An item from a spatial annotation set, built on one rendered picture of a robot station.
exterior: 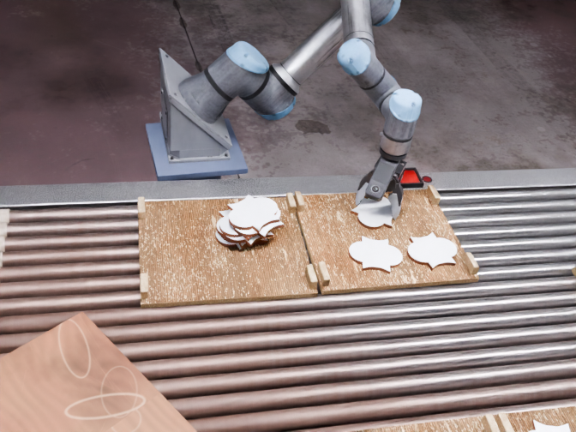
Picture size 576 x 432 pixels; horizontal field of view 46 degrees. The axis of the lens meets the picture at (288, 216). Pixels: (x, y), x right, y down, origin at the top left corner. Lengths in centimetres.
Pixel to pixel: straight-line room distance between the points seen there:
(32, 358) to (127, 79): 292
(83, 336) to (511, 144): 315
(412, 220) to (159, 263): 69
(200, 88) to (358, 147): 190
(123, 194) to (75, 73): 238
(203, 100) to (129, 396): 95
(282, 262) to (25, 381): 66
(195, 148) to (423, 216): 69
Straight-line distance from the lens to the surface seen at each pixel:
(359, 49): 163
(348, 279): 165
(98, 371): 132
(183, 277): 161
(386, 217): 183
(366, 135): 383
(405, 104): 163
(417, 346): 159
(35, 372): 134
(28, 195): 188
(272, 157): 355
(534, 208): 210
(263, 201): 169
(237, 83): 194
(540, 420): 155
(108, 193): 187
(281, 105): 203
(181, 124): 196
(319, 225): 177
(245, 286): 159
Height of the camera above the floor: 212
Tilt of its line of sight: 41 degrees down
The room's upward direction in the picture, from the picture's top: 9 degrees clockwise
